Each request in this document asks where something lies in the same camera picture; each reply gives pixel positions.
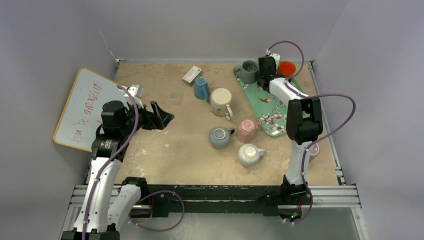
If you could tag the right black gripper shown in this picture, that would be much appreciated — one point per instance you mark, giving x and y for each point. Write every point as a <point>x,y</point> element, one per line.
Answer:
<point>263,84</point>

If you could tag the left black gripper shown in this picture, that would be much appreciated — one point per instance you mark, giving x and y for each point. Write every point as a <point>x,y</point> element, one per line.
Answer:
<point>157,119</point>

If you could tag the orange mug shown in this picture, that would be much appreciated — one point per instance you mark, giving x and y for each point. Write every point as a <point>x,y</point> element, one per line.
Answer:
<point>286,68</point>

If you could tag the grey mug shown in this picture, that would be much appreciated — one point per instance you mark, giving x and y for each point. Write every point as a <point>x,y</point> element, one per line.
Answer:
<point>247,72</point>

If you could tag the blue mug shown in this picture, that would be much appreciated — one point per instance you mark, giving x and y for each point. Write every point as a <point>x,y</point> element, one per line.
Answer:
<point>201,89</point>

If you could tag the cream white mug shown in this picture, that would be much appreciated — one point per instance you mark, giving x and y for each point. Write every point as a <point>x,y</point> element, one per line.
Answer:
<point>220,99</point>

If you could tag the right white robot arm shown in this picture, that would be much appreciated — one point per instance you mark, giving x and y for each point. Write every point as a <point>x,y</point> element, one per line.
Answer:
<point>304,123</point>

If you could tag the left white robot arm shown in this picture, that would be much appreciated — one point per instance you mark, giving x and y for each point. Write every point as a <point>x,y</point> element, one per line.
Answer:
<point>99,218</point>

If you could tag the blue-grey round mug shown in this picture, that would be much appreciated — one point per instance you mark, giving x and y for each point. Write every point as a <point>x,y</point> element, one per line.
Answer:
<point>220,137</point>

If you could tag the pink faceted mug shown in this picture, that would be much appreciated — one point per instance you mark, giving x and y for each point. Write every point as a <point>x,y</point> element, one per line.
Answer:
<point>247,131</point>

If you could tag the pale speckled mug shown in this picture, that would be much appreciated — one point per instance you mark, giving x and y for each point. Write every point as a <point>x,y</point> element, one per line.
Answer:
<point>250,155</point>

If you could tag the green floral tray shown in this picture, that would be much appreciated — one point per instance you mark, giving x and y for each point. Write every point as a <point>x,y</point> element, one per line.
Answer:
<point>270,111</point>

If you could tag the white red small box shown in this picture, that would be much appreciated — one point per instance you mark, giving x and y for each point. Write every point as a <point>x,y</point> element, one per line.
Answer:
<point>190,77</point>

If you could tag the whiteboard with red writing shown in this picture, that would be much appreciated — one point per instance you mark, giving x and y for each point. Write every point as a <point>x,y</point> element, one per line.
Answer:
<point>81,115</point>

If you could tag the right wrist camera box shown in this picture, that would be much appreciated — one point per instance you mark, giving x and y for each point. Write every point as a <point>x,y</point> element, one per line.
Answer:
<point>275,56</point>

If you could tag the mauve mug with black handle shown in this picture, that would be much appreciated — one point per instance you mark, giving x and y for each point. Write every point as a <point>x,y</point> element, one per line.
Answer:
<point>314,151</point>

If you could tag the black base frame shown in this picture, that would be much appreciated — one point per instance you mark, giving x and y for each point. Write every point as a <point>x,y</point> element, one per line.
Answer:
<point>267,200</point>

